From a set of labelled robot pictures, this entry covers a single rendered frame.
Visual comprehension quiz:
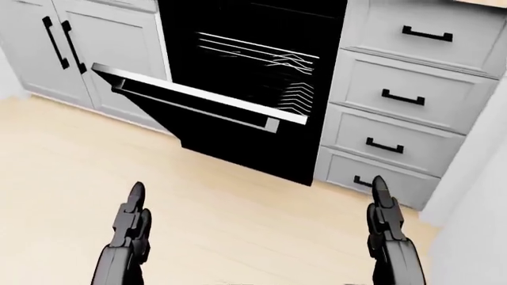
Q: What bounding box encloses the black dishwasher door silver edge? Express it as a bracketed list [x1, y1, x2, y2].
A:
[90, 62, 320, 188]

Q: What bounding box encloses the light wooden countertop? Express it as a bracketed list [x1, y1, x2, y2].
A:
[455, 0, 507, 6]

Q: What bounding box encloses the black drawer handle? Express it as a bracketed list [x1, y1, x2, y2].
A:
[381, 88, 426, 107]
[353, 174, 375, 189]
[365, 136, 406, 154]
[402, 25, 454, 43]

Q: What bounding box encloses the narrow grey cabinet door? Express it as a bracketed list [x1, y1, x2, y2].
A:
[0, 0, 95, 110]

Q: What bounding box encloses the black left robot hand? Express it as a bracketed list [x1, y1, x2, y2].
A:
[90, 180, 154, 285]

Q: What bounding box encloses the silver dishwasher door handle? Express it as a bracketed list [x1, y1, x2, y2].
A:
[111, 78, 280, 133]

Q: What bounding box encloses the black dishwasher body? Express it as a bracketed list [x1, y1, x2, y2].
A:
[157, 0, 349, 182]

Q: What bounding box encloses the black vertical cabinet handle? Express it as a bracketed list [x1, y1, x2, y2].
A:
[59, 20, 88, 75]
[41, 15, 70, 71]

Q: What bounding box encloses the grey cabinet drawer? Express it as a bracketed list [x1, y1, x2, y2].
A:
[315, 146, 443, 211]
[322, 103, 467, 180]
[348, 0, 507, 78]
[332, 48, 501, 135]

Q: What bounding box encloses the wide grey cabinet door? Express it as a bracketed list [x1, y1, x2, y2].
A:
[51, 0, 172, 120]

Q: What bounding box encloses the large wire dishwasher rack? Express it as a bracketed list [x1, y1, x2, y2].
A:
[196, 31, 322, 76]

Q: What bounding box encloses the small wire dishwasher rack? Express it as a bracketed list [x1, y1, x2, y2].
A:
[276, 80, 317, 116]

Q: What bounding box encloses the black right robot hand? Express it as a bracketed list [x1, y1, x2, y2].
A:
[365, 175, 427, 285]

